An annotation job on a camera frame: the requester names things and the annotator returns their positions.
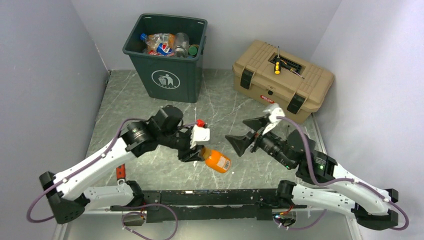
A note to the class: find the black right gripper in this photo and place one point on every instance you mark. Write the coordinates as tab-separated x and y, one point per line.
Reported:
239	143

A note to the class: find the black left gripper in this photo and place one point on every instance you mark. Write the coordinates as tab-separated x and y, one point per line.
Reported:
191	155

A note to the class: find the orange bottle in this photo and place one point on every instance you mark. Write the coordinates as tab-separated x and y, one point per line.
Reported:
215	160

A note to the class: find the pepsi bottle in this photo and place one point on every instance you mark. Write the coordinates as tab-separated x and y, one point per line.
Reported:
158	44

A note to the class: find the clear bottle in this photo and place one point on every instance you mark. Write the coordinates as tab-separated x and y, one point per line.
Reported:
181	45

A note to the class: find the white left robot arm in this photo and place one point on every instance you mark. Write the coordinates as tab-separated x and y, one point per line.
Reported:
72	191

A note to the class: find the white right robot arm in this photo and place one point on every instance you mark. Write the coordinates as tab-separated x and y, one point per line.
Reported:
325	184

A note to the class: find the dark green trash bin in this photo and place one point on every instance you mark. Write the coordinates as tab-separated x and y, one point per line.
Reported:
169	78

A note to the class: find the tan plastic toolbox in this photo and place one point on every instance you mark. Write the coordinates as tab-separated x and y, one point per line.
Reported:
255	78

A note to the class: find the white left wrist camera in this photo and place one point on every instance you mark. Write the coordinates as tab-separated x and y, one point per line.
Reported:
200	134

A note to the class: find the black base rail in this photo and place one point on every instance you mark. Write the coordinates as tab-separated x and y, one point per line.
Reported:
260	204

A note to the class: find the yellow handled screwdriver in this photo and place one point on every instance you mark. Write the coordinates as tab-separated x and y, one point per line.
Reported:
277	66

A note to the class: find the red handled adjustable wrench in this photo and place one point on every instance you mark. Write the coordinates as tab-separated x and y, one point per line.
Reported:
121	174

